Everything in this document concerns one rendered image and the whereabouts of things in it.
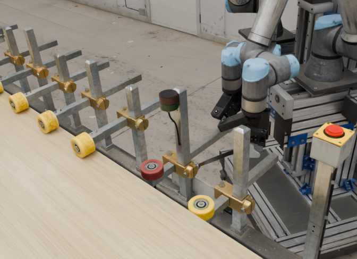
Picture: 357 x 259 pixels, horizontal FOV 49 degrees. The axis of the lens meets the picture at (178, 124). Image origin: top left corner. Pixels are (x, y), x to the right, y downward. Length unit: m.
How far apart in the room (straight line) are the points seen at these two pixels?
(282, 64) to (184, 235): 0.58
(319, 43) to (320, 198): 0.68
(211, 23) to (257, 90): 3.61
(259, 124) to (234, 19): 3.33
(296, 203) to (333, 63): 0.92
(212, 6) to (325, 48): 3.20
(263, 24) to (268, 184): 1.24
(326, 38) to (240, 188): 0.65
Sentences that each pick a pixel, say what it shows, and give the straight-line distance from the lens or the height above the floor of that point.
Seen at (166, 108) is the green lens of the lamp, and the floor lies 1.14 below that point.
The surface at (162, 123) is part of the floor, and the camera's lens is 3.24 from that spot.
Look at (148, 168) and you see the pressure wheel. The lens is 1.36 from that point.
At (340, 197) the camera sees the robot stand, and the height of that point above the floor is 0.23.
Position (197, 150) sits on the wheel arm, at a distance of 1.51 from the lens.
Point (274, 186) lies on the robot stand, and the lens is 2.32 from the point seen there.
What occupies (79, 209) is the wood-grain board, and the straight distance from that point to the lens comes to 1.27.
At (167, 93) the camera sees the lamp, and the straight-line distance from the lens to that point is 1.23.
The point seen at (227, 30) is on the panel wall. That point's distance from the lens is 4.61.
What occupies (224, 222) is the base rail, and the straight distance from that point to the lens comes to 1.44.
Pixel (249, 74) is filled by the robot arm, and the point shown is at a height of 1.25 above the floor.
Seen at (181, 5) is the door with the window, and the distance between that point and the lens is 5.02.
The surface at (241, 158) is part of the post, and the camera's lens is 1.18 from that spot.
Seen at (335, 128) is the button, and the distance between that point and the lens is 0.98.
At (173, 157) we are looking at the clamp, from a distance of 1.45.
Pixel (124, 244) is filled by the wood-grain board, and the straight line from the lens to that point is 1.14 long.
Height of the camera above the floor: 1.76
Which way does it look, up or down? 33 degrees down
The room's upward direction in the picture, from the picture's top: 4 degrees counter-clockwise
